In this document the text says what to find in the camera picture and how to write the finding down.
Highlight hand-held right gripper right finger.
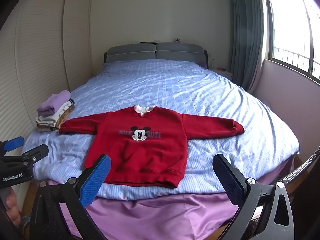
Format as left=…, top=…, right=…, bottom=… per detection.
left=212, top=154, right=295, bottom=240

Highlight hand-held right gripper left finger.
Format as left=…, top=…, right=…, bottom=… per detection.
left=31, top=154, right=112, bottom=240

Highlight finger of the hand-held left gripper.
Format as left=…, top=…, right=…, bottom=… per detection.
left=0, top=136, right=25, bottom=157
left=4, top=144, right=50, bottom=167

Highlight red cartoon print sweater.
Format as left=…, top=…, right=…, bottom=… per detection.
left=58, top=106, right=245, bottom=188

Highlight person's left hand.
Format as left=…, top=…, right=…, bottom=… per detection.
left=5, top=189, right=22, bottom=227

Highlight beige folded garment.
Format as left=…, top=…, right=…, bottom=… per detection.
left=37, top=123, right=58, bottom=132

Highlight brown plaid folded garment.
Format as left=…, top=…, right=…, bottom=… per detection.
left=51, top=105, right=75, bottom=132

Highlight white printed folded garment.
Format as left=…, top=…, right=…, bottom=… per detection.
left=36, top=99, right=76, bottom=127

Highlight purple folded garment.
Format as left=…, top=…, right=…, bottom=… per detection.
left=37, top=90, right=72, bottom=115

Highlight purple bed skirt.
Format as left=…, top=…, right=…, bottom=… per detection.
left=47, top=176, right=297, bottom=240

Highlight dark wicker chair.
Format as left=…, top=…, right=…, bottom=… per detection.
left=247, top=145, right=320, bottom=240

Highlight cream louvred wardrobe doors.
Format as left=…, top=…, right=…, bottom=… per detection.
left=0, top=0, right=93, bottom=153

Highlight bed with blue floral sheet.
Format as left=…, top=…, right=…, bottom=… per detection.
left=21, top=59, right=300, bottom=202

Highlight white nightstand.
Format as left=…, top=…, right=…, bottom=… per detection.
left=209, top=67, right=234, bottom=82

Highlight grey headboard cushion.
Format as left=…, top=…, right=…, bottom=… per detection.
left=155, top=42, right=208, bottom=68
left=106, top=44, right=157, bottom=64

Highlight grey-blue curtain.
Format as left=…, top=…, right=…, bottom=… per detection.
left=228, top=0, right=270, bottom=92

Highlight window with metal railing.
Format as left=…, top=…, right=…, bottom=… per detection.
left=264, top=0, right=320, bottom=85

